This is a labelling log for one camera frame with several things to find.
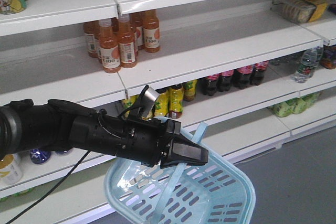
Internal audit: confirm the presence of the dark cola bottle red label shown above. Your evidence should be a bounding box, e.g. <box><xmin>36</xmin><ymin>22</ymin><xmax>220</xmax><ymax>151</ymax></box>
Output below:
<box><xmin>217</xmin><ymin>70</ymin><xmax>234</xmax><ymax>92</ymax></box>
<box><xmin>233</xmin><ymin>65</ymin><xmax>254</xmax><ymax>89</ymax></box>

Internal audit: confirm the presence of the clear water bottle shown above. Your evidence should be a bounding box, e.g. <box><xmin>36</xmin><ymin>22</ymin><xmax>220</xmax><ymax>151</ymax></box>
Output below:
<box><xmin>292</xmin><ymin>46</ymin><xmax>323</xmax><ymax>83</ymax></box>

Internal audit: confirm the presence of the black cable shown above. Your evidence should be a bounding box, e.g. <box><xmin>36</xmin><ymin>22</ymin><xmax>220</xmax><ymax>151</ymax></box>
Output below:
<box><xmin>5</xmin><ymin>108</ymin><xmax>148</xmax><ymax>224</ymax></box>

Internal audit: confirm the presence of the blue water bottle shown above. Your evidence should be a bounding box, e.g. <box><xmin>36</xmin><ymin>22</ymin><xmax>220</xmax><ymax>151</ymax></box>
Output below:
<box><xmin>29</xmin><ymin>148</ymin><xmax>51</xmax><ymax>165</ymax></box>

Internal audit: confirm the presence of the orange juice bottle rear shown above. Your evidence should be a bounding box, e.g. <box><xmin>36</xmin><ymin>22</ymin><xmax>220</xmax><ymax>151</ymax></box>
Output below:
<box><xmin>143</xmin><ymin>9</ymin><xmax>160</xmax><ymax>53</ymax></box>

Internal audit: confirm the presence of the light blue plastic basket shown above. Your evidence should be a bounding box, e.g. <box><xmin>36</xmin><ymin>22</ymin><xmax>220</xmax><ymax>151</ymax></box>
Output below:
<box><xmin>104</xmin><ymin>115</ymin><xmax>256</xmax><ymax>224</ymax></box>

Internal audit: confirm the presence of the yellow lemon tea bottle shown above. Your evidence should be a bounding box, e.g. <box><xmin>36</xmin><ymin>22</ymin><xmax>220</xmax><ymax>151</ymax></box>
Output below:
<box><xmin>183</xmin><ymin>79</ymin><xmax>198</xmax><ymax>101</ymax></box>
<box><xmin>169</xmin><ymin>84</ymin><xmax>184</xmax><ymax>119</ymax></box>
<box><xmin>154</xmin><ymin>88</ymin><xmax>169</xmax><ymax>116</ymax></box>

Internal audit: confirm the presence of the orange juice bottle C100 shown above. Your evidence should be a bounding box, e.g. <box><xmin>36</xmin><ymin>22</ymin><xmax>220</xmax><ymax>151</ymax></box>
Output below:
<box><xmin>99</xmin><ymin>18</ymin><xmax>121</xmax><ymax>73</ymax></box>

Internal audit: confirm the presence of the white metal shelving unit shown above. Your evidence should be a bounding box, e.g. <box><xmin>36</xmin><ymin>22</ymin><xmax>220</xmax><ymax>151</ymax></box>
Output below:
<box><xmin>0</xmin><ymin>0</ymin><xmax>336</xmax><ymax>224</ymax></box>

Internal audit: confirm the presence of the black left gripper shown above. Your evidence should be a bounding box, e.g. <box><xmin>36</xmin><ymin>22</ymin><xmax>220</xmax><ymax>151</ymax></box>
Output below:
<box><xmin>69</xmin><ymin>115</ymin><xmax>208</xmax><ymax>169</ymax></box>

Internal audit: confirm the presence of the orange juice bottle barcode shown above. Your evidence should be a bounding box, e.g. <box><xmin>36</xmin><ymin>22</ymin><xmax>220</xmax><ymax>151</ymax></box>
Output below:
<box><xmin>117</xmin><ymin>14</ymin><xmax>137</xmax><ymax>68</ymax></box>

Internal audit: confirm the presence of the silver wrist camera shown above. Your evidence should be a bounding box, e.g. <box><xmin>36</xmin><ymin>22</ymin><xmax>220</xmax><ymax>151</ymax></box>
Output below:
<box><xmin>136</xmin><ymin>85</ymin><xmax>160</xmax><ymax>118</ymax></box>

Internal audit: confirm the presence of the clear cookie box yellow band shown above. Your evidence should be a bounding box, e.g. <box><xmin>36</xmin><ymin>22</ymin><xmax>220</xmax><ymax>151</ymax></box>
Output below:
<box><xmin>272</xmin><ymin>0</ymin><xmax>332</xmax><ymax>24</ymax></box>

